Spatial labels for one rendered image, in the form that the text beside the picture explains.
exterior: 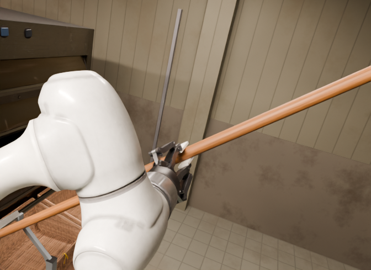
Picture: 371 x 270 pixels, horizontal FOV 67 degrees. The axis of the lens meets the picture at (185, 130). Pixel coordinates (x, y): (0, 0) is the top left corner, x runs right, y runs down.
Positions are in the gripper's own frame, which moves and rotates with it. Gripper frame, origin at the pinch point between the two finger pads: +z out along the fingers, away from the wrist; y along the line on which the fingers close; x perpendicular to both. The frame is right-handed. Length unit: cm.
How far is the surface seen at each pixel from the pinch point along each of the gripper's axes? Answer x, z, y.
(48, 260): -115, 39, 33
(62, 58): -101, 120, -76
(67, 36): -88, 121, -87
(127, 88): -145, 281, -51
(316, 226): 0, 264, 207
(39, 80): -105, 93, -64
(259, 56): 24, 271, -9
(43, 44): -92, 97, -83
